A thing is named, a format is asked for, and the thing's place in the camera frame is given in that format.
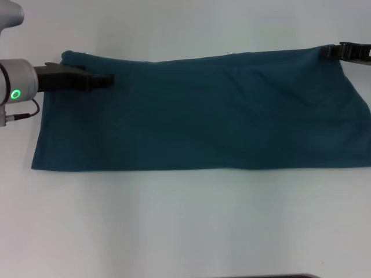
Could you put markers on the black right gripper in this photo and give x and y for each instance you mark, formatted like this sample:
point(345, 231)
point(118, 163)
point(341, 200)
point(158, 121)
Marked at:
point(358, 52)

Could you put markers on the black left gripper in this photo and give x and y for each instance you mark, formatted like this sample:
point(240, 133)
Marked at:
point(61, 78)

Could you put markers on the teal printed t-shirt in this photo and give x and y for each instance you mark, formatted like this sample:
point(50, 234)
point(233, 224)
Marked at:
point(203, 116)

